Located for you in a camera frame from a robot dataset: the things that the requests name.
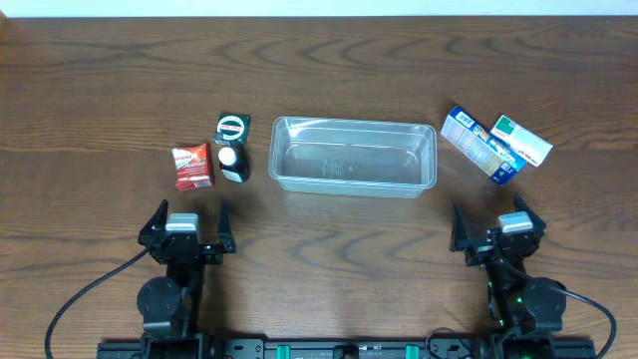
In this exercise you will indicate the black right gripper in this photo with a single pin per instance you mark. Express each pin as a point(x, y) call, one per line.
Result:
point(496, 247)

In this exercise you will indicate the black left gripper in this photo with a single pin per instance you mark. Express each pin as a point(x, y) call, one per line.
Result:
point(226, 241)

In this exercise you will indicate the blue cooling patch box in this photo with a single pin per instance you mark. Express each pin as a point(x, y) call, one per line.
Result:
point(486, 151)

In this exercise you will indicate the red medicine box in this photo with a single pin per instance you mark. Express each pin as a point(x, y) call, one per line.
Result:
point(193, 169)

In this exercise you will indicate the white green medicine box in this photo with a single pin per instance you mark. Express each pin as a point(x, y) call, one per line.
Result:
point(523, 142)

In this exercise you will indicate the dark green small box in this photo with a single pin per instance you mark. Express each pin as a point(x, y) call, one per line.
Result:
point(232, 129)

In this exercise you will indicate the clear plastic container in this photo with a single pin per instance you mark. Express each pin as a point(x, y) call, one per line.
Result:
point(353, 157)

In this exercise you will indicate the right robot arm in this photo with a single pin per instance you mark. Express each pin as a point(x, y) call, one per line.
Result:
point(521, 303)

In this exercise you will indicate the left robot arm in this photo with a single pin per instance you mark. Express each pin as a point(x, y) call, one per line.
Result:
point(169, 303)

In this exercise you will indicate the dark bottle white cap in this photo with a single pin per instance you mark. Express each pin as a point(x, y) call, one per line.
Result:
point(233, 163)

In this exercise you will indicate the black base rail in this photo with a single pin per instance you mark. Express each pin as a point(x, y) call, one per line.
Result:
point(436, 346)

